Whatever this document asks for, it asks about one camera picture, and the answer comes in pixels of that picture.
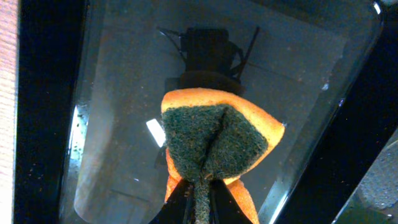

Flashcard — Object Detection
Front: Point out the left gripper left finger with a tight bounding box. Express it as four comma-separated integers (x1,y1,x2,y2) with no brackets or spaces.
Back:
149,179,195,224

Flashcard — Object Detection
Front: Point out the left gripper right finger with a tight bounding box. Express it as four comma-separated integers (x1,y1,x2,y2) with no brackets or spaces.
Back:
210,180,252,224

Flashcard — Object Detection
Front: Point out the orange green sponge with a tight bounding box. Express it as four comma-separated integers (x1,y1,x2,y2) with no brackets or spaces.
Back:
161,88,285,223

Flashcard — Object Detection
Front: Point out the black rectangular tray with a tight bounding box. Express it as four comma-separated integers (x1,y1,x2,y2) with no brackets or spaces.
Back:
13,0,397,223

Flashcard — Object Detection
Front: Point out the round black tray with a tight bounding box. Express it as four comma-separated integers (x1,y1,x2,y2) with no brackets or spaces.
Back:
331,127,398,224

